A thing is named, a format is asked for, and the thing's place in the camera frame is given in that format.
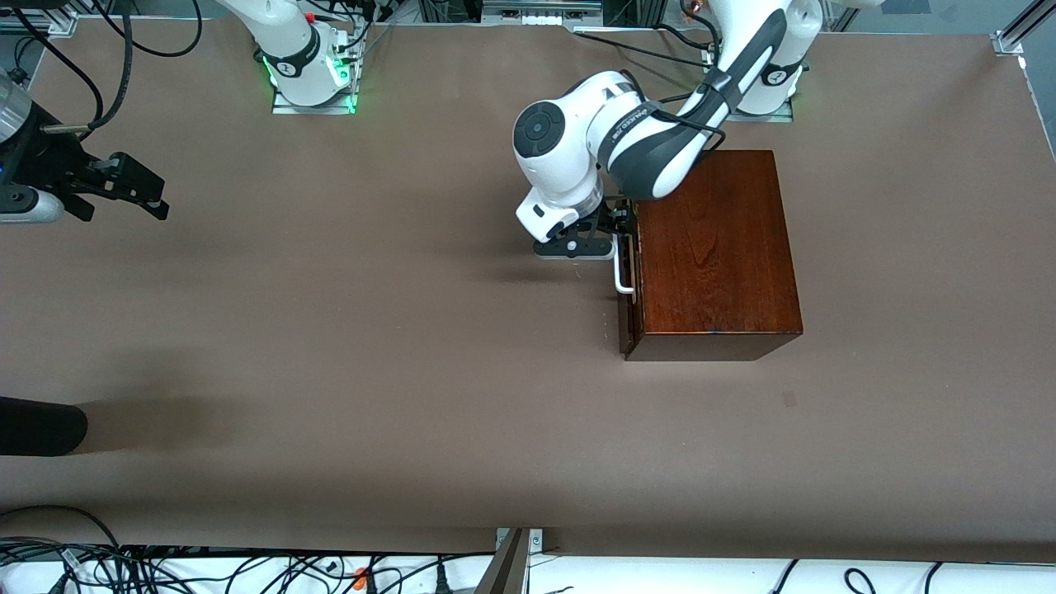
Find wooden drawer with white handle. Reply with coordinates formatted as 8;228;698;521
613;198;644;357

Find dark brown wooden cabinet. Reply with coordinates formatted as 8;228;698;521
625;149;804;362

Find white power strip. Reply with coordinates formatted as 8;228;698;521
483;0;604;27

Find black cylindrical object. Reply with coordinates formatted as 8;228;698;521
0;396;89;457

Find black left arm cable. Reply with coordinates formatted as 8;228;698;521
627;70;732;166

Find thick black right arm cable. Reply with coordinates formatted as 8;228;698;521
37;0;205;135

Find aluminium frame profile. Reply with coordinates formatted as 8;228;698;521
992;0;1056;57
0;7;80;39

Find long black table cable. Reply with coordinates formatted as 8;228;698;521
572;30;715;69

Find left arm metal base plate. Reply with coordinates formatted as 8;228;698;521
724;49;795;125

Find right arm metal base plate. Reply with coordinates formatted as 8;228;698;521
271;23;359;116

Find short black table cable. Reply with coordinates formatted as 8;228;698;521
652;21;720;50

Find aluminium frame post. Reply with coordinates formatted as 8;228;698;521
474;526;545;594

